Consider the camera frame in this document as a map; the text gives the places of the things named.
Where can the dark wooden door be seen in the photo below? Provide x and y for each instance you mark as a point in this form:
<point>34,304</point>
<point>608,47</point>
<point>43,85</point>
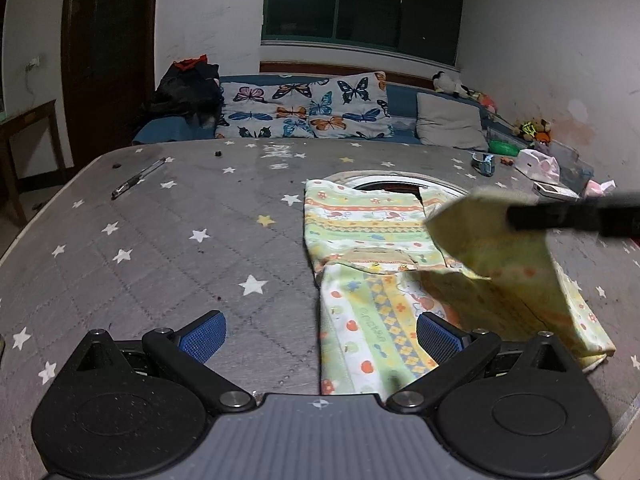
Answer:
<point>107,60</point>

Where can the green yellow patterned garment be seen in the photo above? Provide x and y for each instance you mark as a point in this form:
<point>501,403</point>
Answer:
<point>360,220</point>

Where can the pink plush toy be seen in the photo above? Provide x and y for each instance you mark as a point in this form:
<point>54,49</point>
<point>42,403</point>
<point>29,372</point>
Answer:
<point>487,102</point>

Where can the blue sofa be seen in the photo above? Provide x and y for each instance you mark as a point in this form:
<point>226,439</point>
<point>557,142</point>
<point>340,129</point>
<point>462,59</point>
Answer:
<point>400,110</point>

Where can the red cloth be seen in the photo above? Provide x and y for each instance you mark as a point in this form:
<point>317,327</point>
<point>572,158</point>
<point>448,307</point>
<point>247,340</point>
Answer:
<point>190,63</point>

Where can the silver pen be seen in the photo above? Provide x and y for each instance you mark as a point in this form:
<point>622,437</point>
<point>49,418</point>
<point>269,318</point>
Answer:
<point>137,179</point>

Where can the clear plastic box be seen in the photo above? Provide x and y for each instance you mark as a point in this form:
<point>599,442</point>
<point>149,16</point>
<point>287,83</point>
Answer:
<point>570,157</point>

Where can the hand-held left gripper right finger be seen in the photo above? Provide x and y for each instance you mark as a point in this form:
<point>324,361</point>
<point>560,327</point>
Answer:
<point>439,337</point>

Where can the brown teddy bear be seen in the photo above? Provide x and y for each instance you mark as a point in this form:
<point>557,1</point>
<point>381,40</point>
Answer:
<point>535,130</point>

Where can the pink tissue pack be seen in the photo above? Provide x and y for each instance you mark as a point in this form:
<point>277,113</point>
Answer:
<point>597,188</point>

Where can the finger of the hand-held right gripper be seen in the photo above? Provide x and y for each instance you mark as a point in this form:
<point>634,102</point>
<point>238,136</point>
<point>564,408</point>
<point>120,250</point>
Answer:
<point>565,215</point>

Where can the dark window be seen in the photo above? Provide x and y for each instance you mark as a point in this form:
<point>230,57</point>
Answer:
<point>370,0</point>

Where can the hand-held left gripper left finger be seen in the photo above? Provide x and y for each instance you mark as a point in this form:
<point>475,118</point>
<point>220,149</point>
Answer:
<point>202,335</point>

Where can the white wall socket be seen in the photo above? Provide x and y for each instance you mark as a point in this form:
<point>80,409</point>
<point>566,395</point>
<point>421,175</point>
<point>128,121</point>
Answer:
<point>34,63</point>

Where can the brown wooden wall rail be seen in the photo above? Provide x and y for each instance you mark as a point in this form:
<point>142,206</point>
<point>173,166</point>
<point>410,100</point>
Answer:
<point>320,67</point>

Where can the white flat phone box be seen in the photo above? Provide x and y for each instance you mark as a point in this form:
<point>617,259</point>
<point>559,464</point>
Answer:
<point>555,190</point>

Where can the grey pillow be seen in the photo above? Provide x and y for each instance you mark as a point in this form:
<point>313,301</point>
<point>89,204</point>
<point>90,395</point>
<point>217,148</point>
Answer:
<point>450,122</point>

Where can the black clothes pile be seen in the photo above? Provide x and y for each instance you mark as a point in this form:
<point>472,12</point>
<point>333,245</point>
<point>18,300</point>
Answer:
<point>182,92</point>

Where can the small orange toy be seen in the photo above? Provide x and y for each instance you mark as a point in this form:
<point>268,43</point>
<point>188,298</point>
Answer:
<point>506,162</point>

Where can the butterfly print pillow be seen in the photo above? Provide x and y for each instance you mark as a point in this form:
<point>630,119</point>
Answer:
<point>350,105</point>
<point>265,110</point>

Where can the grey star-printed table cover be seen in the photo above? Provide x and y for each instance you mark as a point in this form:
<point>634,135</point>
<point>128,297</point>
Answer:
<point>175,270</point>

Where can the wooden side table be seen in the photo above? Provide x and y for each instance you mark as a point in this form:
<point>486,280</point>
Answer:
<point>30,120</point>

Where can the black white plush toy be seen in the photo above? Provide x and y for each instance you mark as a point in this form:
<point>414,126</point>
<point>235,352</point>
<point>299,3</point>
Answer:
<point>452,84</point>

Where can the round black induction cooktop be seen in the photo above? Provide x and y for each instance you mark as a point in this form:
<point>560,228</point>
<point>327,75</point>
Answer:
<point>390,186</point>

